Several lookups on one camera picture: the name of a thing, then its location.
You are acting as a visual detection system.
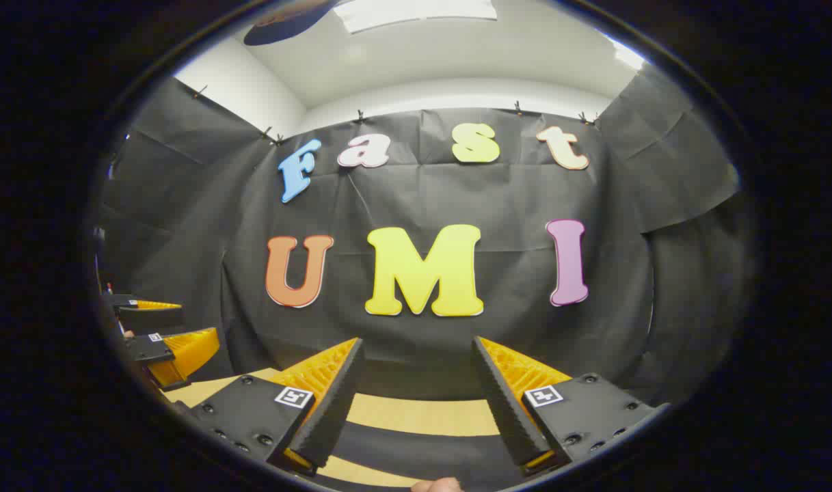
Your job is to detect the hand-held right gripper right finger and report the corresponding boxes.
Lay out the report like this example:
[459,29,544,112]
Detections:
[471,335,671,478]

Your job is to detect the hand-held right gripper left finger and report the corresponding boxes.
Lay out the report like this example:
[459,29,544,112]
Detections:
[173,337,366,477]

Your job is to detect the dark grey jeans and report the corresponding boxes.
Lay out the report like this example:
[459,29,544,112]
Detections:
[320,420,526,491]

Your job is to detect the black backdrop cloth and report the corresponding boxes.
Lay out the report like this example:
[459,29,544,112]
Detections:
[94,65,758,411]

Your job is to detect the dark round ceiling fixture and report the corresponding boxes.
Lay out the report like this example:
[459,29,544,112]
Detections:
[243,0,338,46]

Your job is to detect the ceiling light panel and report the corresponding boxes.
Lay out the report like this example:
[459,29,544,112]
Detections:
[334,0,498,34]
[606,38,646,70]

